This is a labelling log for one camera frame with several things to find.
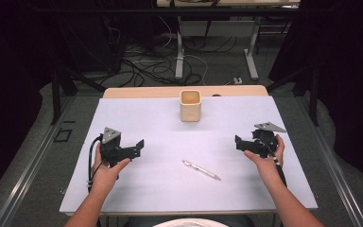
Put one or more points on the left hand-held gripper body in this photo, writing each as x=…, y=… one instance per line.
x=111, y=148

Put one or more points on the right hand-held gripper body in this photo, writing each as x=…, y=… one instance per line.
x=264, y=138

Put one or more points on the person's right hand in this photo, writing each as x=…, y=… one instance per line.
x=266, y=164

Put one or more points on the person's left hand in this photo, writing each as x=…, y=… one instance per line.
x=105, y=175

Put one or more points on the white table mat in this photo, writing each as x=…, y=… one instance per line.
x=182, y=138

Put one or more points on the clear pen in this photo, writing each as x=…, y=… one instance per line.
x=201, y=170

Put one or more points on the beige square cup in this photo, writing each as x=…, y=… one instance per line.
x=190, y=108

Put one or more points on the white power strip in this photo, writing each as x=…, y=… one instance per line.
x=237, y=80

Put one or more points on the black metal stand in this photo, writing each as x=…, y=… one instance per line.
x=61, y=88
x=308, y=88

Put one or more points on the person's white shirt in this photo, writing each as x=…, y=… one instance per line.
x=190, y=223

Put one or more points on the white-legged desk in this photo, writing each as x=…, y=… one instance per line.
x=179, y=47

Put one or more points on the aluminium floor rail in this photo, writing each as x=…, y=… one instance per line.
x=28, y=170
x=331, y=164

